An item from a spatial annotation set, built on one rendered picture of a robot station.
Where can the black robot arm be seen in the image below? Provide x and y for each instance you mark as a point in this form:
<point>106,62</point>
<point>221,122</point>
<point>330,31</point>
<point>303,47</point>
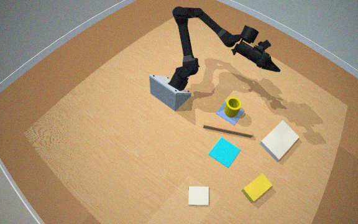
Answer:
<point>190,64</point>

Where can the yellow block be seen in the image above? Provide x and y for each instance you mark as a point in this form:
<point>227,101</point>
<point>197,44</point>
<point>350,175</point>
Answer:
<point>256,188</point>

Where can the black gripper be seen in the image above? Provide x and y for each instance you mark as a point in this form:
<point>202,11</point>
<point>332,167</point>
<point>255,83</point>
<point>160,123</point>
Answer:
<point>262,60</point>

